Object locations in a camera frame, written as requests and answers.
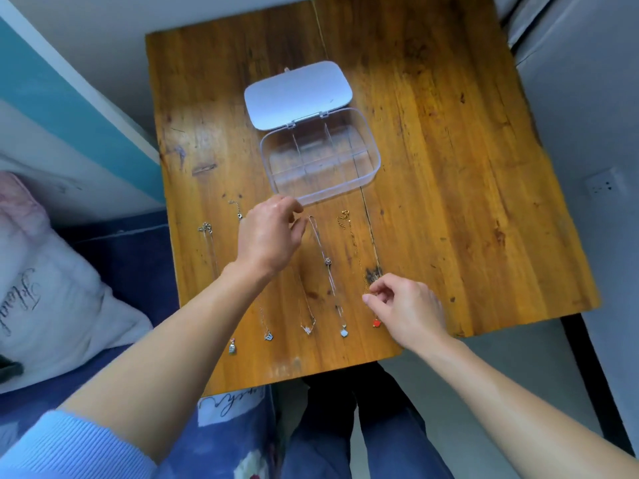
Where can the person's left forearm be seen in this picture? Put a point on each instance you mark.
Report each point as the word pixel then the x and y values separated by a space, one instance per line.
pixel 164 364

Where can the dark blue jeans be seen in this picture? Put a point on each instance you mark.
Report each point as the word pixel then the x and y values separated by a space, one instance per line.
pixel 349 433

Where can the white pillow with script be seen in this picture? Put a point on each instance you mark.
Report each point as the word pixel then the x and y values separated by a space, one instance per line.
pixel 45 294

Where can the blue floral bed sheet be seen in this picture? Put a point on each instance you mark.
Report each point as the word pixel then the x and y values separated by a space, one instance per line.
pixel 135 264

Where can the light blue sweater sleeve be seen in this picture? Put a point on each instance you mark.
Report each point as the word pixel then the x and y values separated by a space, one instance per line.
pixel 70 448

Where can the black table leg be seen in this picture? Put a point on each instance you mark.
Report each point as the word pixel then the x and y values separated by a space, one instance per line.
pixel 596 384

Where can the clear plastic compartment box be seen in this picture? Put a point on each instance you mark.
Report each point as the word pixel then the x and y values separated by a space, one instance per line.
pixel 319 159

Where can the person's left thumb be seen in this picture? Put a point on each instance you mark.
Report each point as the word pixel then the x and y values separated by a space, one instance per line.
pixel 300 229

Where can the person's right hand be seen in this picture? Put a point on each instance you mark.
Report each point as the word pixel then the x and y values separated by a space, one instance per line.
pixel 409 309

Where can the person's right thumb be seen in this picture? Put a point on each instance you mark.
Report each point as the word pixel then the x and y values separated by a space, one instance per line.
pixel 374 303

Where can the person's right forearm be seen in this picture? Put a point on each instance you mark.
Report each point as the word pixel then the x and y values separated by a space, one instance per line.
pixel 519 414

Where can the person's left hand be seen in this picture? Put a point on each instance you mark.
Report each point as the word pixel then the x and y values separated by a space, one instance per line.
pixel 262 234

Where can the white wall socket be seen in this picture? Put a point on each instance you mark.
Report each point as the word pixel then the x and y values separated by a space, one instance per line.
pixel 606 183

